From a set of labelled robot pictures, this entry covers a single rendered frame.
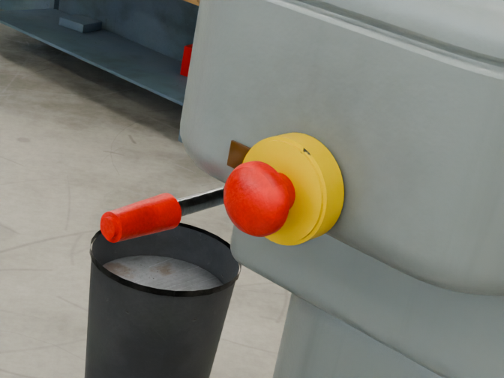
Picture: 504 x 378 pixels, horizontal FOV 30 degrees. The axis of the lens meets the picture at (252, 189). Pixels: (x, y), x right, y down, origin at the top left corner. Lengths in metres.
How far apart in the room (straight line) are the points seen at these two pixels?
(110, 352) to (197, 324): 0.28
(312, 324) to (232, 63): 0.25
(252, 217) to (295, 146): 0.05
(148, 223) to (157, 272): 2.50
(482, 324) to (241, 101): 0.20
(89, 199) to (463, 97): 4.34
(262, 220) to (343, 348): 0.24
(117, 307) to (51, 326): 0.89
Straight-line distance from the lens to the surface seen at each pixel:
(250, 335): 3.82
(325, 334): 0.71
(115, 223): 0.57
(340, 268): 0.64
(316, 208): 0.49
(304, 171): 0.49
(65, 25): 6.98
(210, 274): 3.12
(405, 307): 0.62
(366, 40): 0.49
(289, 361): 0.75
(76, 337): 3.64
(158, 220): 0.59
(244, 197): 0.48
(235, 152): 0.55
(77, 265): 4.13
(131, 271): 3.06
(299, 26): 0.51
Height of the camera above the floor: 1.95
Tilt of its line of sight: 22 degrees down
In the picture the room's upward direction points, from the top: 11 degrees clockwise
